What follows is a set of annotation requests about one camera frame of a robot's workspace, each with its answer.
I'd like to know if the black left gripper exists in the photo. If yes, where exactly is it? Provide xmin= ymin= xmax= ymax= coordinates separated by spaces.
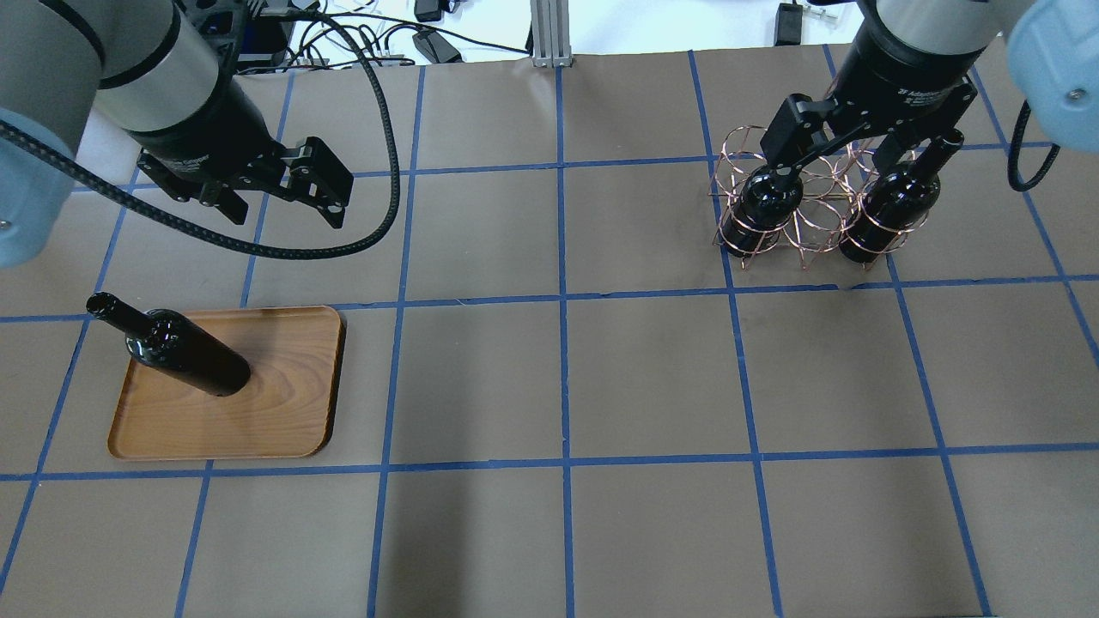
xmin=125 ymin=73 xmax=354 ymax=228

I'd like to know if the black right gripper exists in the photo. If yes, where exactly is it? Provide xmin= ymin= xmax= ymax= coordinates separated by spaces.
xmin=761 ymin=25 xmax=979 ymax=173

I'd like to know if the dark wine bottle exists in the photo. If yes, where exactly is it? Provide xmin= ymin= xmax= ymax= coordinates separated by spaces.
xmin=86 ymin=293 xmax=252 ymax=397
xmin=839 ymin=128 xmax=965 ymax=264
xmin=720 ymin=165 xmax=804 ymax=258

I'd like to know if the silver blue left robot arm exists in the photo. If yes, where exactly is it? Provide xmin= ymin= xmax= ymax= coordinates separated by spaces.
xmin=3 ymin=1 xmax=353 ymax=267

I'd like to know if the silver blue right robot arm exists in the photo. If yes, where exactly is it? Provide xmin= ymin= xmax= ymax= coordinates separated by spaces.
xmin=761 ymin=1 xmax=1098 ymax=173

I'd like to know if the brown wooden tray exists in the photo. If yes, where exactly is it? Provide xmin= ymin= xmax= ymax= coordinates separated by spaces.
xmin=106 ymin=306 xmax=345 ymax=461

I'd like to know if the copper wire wine rack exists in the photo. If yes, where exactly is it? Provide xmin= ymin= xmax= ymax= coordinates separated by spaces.
xmin=710 ymin=124 xmax=933 ymax=271

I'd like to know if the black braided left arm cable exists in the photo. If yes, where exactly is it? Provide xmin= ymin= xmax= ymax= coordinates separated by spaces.
xmin=0 ymin=4 xmax=403 ymax=260

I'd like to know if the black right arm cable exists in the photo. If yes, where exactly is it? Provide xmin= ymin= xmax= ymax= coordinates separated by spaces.
xmin=1006 ymin=99 xmax=1061 ymax=192

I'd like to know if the aluminium frame post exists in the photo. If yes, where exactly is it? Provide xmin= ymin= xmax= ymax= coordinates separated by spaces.
xmin=530 ymin=0 xmax=574 ymax=68

